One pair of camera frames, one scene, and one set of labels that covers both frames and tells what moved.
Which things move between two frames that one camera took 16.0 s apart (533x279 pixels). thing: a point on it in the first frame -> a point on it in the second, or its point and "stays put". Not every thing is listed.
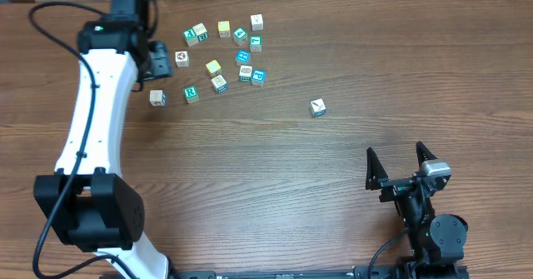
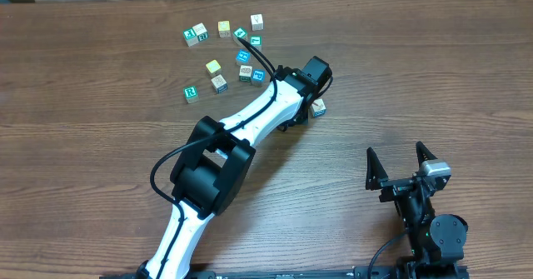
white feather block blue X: [318, 107] stays put
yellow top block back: [224, 28] stays put
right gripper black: [396, 187] stays put
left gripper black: [163, 67] -> [301, 115]
